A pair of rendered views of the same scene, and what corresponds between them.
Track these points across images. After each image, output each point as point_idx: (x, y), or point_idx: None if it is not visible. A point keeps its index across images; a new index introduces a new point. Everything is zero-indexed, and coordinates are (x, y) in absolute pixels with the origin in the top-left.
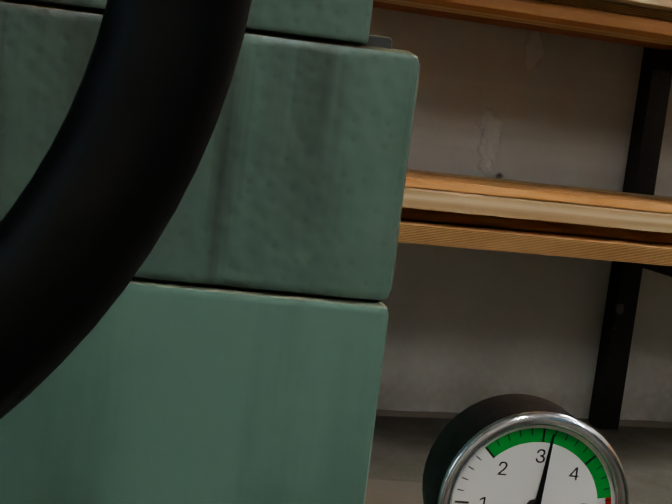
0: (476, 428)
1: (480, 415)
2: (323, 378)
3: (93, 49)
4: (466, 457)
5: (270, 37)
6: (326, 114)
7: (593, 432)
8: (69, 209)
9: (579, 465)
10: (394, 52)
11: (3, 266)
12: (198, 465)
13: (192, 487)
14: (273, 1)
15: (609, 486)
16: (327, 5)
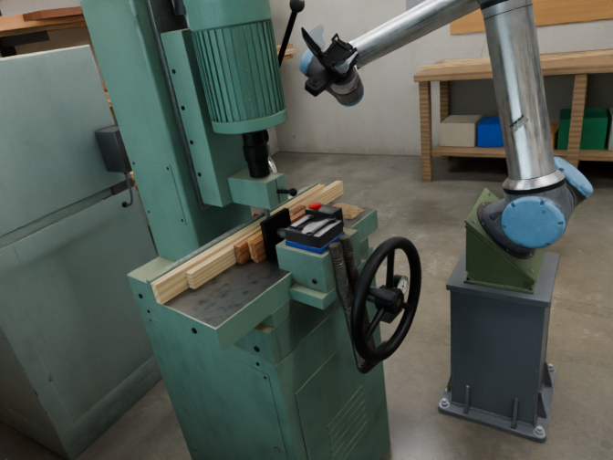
0: (397, 282)
1: (395, 280)
2: (372, 285)
3: (413, 284)
4: (399, 286)
5: (362, 255)
6: (368, 258)
7: (405, 276)
8: (418, 296)
9: (404, 279)
10: (370, 247)
11: (415, 302)
12: (366, 302)
13: (366, 305)
14: (362, 251)
15: (406, 279)
16: (366, 247)
